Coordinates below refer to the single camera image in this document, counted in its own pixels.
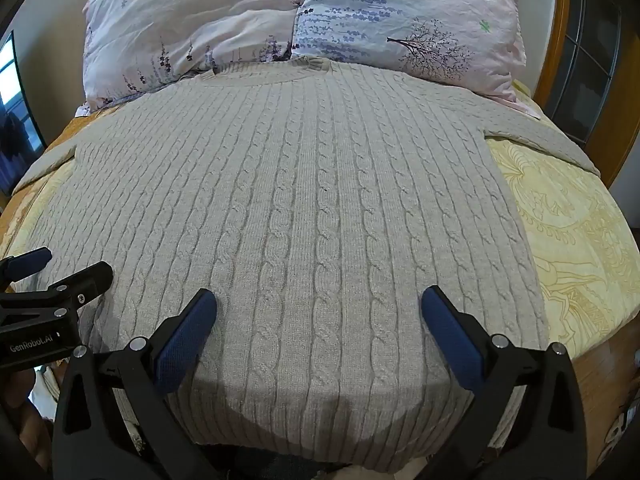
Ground dark flat screen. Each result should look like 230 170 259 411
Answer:
0 30 48 196

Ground black and white object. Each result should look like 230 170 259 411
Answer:
600 400 640 461

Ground yellow patterned bed sheet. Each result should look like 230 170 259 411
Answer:
0 77 640 476

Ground wooden headboard frame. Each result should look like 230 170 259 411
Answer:
530 0 640 181

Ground floral blue white pillow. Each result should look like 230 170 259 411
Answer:
290 0 532 112

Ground pale pink pillow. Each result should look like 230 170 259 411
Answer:
82 0 308 111

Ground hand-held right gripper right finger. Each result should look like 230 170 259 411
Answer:
421 285 589 480

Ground beige cable-knit sweater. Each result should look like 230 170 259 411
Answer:
10 57 601 468

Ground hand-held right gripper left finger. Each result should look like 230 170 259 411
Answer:
52 287 221 480

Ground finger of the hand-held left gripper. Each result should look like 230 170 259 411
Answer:
0 261 114 319
0 247 54 292

